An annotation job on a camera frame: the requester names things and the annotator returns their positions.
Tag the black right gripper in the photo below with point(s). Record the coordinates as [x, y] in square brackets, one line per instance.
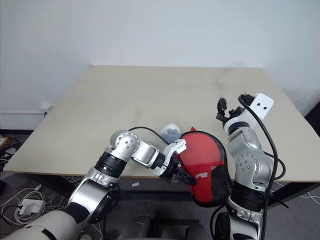
[236, 111]

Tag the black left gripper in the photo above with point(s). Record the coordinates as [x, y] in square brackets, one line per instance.
[172, 169]

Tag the red paddle case black trim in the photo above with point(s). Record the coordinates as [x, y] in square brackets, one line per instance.
[203, 186]

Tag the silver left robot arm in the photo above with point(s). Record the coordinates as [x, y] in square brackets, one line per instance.
[145, 152]

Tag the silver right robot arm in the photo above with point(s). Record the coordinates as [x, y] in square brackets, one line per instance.
[246, 143]

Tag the clear bag of dark balls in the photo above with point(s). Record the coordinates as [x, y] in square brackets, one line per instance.
[170, 132]

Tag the small white paper tag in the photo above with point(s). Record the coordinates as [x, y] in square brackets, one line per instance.
[135, 185]

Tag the beige wooden table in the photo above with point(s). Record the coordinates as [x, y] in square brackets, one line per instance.
[150, 100]

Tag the white power adapter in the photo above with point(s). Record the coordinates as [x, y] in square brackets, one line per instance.
[30, 206]

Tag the floor clutter pile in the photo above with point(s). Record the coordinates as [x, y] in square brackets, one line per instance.
[7, 147]

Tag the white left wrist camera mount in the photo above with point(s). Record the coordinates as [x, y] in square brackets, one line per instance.
[179, 146]

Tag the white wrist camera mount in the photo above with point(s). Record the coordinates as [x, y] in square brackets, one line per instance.
[179, 146]
[262, 105]

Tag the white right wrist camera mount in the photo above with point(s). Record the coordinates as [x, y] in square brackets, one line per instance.
[262, 105]

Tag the white wall outlet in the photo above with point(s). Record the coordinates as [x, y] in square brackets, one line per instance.
[46, 107]

